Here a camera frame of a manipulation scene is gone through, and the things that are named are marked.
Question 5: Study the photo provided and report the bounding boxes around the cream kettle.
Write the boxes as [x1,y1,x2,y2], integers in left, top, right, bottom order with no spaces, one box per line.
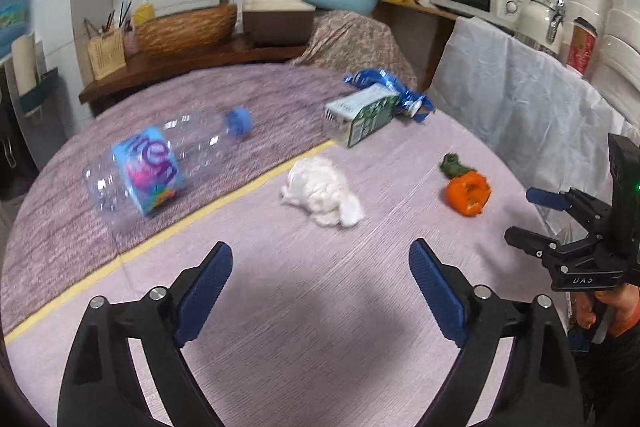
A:
[515,0,568,54]

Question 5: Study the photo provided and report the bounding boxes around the wicker basin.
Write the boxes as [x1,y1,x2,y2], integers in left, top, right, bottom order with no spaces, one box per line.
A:
[135,3,238,58]

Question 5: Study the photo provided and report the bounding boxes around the clear plastic bottle blue cap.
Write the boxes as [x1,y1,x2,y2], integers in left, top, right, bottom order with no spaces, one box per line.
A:
[82,107,253,219]

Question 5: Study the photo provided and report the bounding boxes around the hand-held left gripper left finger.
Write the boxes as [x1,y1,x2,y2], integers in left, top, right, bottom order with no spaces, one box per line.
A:
[56,241,234,427]

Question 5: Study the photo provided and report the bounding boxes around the dark wooden counter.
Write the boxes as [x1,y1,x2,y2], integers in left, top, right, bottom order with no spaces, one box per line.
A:
[79,42,321,110]

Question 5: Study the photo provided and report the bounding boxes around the red paper cup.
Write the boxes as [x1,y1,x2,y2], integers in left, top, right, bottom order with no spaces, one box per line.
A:
[567,18,599,75]

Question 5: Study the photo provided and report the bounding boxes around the orange bell pepper piece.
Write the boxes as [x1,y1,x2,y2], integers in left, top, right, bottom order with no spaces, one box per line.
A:
[439,153,492,215]

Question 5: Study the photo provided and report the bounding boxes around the person's right hand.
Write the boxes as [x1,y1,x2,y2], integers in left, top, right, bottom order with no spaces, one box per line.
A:
[575,284,640,343]

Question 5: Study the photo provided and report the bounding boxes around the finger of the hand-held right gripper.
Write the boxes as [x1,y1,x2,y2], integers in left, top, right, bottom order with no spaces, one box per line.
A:
[505,227,601,268]
[526,188,608,233]

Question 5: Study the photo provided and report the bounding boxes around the stacks of white paper bowls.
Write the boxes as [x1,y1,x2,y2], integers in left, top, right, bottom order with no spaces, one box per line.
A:
[565,0,640,120]

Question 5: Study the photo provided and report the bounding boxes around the white tissue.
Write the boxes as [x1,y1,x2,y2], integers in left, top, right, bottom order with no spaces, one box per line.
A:
[280,157,366,228]

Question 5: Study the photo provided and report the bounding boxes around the beige chopstick holder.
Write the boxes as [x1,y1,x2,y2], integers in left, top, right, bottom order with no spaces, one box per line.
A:
[87,29,127,80]

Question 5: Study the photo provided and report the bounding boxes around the blue water jug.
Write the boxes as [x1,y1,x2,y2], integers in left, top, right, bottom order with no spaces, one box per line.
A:
[0,0,36,58]

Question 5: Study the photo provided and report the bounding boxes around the grey wood-pattern tablecloth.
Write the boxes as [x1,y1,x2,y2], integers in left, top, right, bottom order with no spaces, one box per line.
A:
[2,66,361,333]

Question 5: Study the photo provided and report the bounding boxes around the water dispenser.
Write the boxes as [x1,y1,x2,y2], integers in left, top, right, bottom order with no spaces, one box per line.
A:
[0,57,68,202]

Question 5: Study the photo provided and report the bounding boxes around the white crinkled cloth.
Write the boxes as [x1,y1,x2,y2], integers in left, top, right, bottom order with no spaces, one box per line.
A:
[429,16,632,240]

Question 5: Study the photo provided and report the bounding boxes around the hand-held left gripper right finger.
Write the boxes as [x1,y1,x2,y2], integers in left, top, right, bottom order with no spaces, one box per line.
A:
[408,238,586,427]

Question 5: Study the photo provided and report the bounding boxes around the yellow soap bottle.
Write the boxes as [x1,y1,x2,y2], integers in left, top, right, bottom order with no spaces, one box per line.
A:
[131,0,157,28]

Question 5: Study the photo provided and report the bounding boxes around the floral patterned cloth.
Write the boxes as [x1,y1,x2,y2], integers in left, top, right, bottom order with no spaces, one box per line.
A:
[290,10,418,92]

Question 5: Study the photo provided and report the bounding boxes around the blue snack bag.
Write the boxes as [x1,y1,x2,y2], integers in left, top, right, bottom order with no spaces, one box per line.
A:
[344,69,435,124]

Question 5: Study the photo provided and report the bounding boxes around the paper cup dispenser tube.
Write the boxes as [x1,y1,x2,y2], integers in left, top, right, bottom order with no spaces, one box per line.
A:
[11,32,61,118]

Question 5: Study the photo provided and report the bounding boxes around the brown bin cream lid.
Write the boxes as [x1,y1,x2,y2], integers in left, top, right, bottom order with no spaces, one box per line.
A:
[242,0,317,46]

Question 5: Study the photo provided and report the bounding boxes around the wooden side cabinet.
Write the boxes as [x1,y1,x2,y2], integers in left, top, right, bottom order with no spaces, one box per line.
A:
[372,0,458,92]

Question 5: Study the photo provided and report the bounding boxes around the green white drink carton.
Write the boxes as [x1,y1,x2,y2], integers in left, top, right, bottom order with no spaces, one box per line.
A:
[324,84,401,148]

